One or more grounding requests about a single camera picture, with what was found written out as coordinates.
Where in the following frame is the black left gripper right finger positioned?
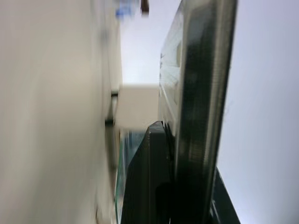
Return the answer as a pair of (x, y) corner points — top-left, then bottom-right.
(209, 165), (242, 224)

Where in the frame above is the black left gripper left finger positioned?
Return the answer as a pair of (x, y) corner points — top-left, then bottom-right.
(121, 120), (175, 224)

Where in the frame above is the cream toaster oven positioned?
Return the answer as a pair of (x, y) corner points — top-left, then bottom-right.
(0, 0), (162, 224)

